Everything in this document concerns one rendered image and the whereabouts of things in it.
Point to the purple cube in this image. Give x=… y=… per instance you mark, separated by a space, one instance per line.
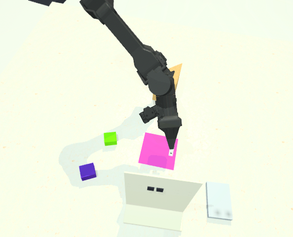
x=87 y=171

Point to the pink flat square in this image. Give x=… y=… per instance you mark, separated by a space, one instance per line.
x=155 y=151

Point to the lime green cube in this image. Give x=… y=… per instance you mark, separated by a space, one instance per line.
x=110 y=138

